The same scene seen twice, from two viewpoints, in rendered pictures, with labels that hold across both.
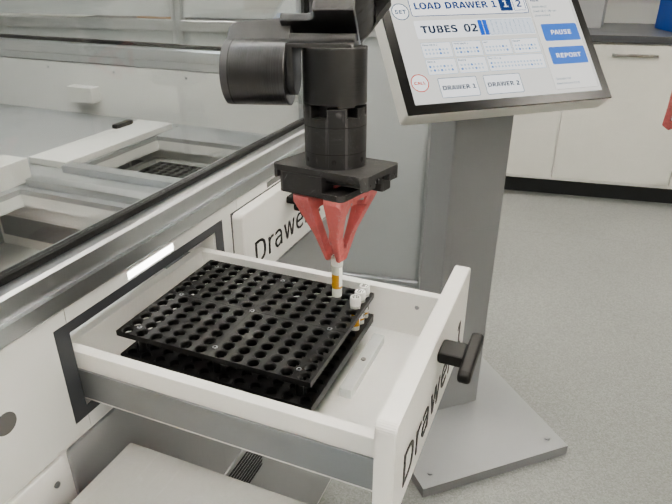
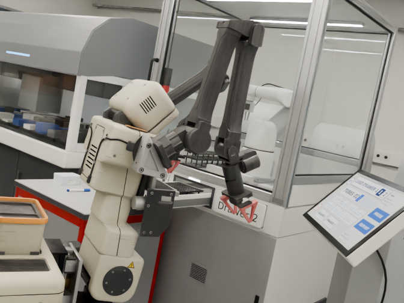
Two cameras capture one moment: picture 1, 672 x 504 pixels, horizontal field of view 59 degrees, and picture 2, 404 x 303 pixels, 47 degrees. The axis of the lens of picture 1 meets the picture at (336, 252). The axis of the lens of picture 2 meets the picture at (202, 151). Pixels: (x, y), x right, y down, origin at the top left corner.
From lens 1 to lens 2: 2.51 m
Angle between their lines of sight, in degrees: 101
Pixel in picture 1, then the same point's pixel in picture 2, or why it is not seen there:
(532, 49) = (358, 216)
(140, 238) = (194, 173)
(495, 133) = (346, 264)
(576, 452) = not seen: outside the picture
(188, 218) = (205, 178)
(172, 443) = (183, 226)
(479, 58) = (340, 208)
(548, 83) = (339, 232)
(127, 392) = not seen: hidden behind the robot
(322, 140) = not seen: hidden behind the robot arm
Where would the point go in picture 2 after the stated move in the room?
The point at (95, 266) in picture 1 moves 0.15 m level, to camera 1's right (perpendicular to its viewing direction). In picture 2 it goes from (184, 171) to (175, 173)
